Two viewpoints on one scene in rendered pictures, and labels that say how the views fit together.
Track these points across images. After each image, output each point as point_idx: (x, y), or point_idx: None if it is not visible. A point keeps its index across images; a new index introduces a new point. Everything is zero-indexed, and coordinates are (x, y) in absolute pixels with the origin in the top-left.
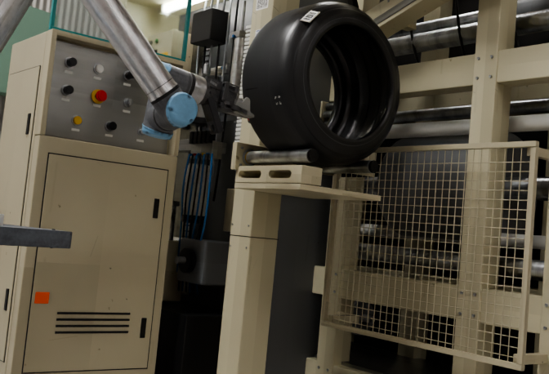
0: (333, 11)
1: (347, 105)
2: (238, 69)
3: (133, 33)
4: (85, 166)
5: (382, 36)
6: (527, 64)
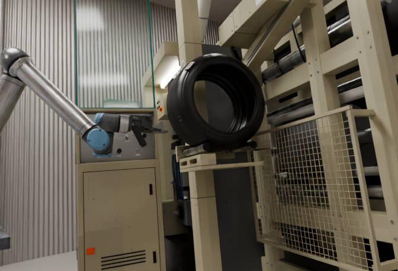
0: (204, 58)
1: (241, 110)
2: None
3: (60, 100)
4: (105, 175)
5: (243, 65)
6: (337, 57)
